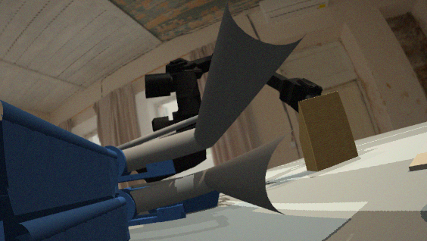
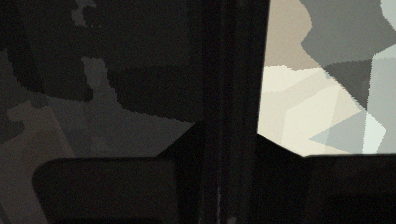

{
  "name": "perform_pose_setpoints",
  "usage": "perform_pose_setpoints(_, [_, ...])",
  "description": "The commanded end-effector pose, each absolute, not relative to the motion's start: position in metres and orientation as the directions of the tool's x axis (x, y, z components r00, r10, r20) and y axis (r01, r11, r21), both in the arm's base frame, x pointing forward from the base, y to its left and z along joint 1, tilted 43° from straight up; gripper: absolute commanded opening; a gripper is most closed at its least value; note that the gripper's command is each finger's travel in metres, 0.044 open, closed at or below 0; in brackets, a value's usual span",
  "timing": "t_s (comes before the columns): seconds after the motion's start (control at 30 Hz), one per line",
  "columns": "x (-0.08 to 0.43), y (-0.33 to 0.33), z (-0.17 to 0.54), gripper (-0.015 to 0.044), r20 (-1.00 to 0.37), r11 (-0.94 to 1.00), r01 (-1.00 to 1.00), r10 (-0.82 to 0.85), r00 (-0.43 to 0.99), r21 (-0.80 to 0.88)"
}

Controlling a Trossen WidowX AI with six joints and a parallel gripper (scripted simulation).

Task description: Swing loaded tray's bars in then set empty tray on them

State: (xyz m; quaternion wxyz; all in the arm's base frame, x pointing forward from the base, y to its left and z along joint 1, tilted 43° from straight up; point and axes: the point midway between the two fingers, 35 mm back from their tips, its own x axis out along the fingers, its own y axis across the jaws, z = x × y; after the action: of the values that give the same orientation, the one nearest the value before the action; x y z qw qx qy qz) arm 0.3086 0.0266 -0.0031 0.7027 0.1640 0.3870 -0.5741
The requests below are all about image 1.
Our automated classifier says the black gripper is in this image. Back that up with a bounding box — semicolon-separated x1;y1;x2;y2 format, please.
152;89;201;131

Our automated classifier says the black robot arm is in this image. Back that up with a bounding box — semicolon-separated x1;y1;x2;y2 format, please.
145;54;323;113

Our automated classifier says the blue plastic tray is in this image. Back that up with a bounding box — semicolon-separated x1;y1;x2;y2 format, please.
124;186;220;214

